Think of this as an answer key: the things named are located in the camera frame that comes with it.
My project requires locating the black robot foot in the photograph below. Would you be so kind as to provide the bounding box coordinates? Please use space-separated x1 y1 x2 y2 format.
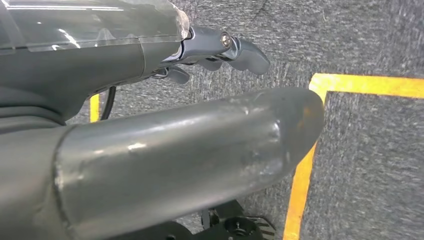
109 198 276 240

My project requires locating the yellow floor tape square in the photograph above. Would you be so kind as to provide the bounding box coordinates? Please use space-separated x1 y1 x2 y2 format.
282 72 424 240

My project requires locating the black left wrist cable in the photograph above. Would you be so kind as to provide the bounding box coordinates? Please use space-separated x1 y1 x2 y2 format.
99 85 117 122

